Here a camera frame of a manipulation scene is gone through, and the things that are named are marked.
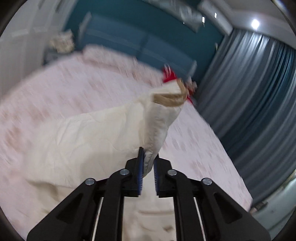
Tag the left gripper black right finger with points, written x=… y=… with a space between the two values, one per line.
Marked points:
x=203 y=211

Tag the grey-blue curtain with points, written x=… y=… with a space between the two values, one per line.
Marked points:
x=247 y=96

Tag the teal upholstered headboard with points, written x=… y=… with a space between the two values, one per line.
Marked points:
x=145 y=47

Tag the pink floral bedspread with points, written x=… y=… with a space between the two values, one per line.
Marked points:
x=73 y=87

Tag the red cloth on bed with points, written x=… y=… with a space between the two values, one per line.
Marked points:
x=170 y=75

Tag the cream items on nightstand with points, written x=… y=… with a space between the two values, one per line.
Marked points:
x=63 y=42

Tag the white wardrobe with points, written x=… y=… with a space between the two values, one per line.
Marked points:
x=27 y=36

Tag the pink floral pillow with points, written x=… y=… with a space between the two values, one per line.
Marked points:
x=122 y=63

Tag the cream padded jacket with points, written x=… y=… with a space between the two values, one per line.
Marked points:
x=65 y=152

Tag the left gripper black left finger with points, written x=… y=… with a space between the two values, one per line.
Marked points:
x=94 y=210

